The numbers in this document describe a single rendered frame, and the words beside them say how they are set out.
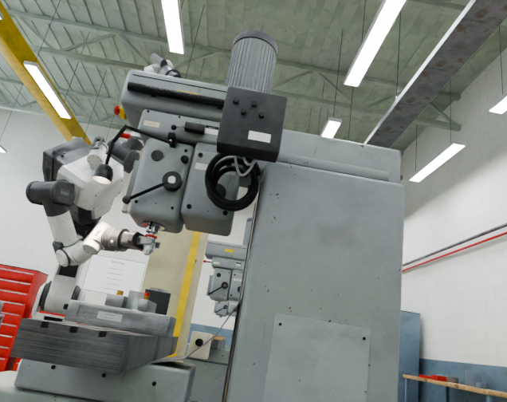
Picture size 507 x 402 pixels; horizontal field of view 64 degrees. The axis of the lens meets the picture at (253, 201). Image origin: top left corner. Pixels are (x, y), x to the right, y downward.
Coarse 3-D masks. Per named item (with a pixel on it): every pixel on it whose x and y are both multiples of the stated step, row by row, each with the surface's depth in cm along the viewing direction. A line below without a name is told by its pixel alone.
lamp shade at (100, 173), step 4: (100, 164) 147; (104, 164) 148; (96, 168) 146; (100, 168) 146; (104, 168) 147; (108, 168) 148; (92, 172) 147; (96, 172) 146; (100, 172) 146; (104, 172) 146; (108, 172) 147; (112, 172) 149; (92, 176) 149; (96, 176) 151; (100, 176) 145; (104, 176) 146; (108, 176) 147; (112, 176) 149; (96, 180) 151; (100, 180) 152; (104, 180) 152; (108, 180) 152
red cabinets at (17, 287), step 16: (0, 272) 575; (16, 272) 578; (32, 272) 583; (0, 288) 570; (16, 288) 572; (32, 288) 578; (16, 304) 565; (32, 304) 590; (16, 320) 560; (0, 336) 551; (0, 352) 545; (0, 368) 540; (16, 368) 543
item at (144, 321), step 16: (80, 304) 138; (96, 304) 138; (144, 304) 139; (80, 320) 136; (96, 320) 136; (112, 320) 137; (128, 320) 137; (144, 320) 137; (160, 320) 137; (160, 336) 136
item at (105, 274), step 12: (96, 264) 1024; (108, 264) 1026; (120, 264) 1029; (132, 264) 1031; (144, 264) 1034; (96, 276) 1014; (108, 276) 1017; (120, 276) 1019; (132, 276) 1022; (84, 288) 1003; (96, 288) 1005; (108, 288) 1008; (120, 288) 1010; (132, 288) 1012
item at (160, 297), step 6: (150, 288) 193; (156, 288) 192; (150, 294) 188; (156, 294) 189; (162, 294) 190; (168, 294) 190; (150, 300) 188; (156, 300) 188; (162, 300) 189; (168, 300) 189; (156, 306) 188; (162, 306) 188; (156, 312) 187; (162, 312) 187
